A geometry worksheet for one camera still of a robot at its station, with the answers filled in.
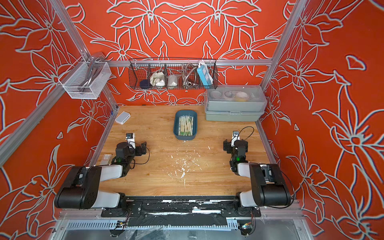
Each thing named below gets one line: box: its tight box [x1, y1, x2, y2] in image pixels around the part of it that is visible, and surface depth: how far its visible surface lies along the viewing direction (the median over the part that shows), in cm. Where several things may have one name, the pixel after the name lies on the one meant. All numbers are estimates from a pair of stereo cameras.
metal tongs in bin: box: [79, 56, 102, 93], surface depth 86 cm
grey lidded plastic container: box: [205, 85, 268, 122], surface depth 103 cm
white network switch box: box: [115, 111, 131, 125], surface depth 113 cm
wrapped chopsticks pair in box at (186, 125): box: [181, 115, 192, 136], surface depth 109 cm
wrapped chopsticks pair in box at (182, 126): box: [178, 115, 187, 136], surface depth 109 cm
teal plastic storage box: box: [173, 110, 198, 141], surface depth 105 cm
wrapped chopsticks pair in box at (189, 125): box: [185, 115, 194, 136], surface depth 109 cm
